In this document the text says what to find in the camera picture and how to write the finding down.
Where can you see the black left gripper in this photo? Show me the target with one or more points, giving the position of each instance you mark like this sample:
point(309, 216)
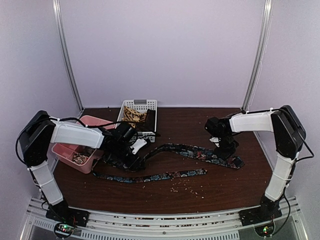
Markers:
point(132, 164)

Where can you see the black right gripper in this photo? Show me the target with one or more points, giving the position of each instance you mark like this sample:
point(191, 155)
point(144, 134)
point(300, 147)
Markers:
point(225, 155)

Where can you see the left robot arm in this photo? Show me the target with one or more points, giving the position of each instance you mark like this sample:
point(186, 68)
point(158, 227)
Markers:
point(32, 144)

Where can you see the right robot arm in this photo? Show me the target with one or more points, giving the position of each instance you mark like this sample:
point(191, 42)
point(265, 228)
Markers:
point(289, 137)

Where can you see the rolled ties in tray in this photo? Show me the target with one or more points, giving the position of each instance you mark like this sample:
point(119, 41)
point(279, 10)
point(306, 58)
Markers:
point(82, 157)

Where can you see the yellow floral tie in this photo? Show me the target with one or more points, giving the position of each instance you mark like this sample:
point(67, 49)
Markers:
point(131, 115)

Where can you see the dark brown red floral tie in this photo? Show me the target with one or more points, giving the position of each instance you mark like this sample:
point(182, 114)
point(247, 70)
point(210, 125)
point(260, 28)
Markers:
point(149, 124)

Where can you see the pink divided organizer tray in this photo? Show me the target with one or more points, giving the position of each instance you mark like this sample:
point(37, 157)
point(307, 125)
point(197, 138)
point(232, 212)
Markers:
point(64, 152)

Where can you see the white perforated plastic basket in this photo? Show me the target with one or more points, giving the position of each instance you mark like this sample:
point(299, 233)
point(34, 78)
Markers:
point(141, 106)

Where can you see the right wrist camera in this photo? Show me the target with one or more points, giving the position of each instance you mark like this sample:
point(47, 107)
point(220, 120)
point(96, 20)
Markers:
point(214, 140)

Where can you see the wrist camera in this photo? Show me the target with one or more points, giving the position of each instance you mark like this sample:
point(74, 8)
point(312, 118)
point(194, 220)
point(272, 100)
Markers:
point(214, 140)
point(137, 145)

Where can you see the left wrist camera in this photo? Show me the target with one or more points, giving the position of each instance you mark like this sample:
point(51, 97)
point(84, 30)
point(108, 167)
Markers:
point(137, 145)

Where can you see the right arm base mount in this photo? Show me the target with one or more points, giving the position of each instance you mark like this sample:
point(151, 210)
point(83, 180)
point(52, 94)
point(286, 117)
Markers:
point(257, 215)

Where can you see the aluminium front rail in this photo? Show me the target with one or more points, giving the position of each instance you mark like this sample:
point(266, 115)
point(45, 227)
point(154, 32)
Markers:
point(216, 225)

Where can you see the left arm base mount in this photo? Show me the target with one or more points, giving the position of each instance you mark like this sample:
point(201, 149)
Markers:
point(71, 216)

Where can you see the right aluminium frame post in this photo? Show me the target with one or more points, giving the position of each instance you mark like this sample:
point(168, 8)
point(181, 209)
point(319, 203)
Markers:
point(260, 51)

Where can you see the aluminium frame post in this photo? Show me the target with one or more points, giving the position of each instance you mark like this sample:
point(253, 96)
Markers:
point(260, 51)
point(65, 53)

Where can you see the left aluminium frame post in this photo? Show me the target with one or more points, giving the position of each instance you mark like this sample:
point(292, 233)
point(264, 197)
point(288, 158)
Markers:
point(65, 53)

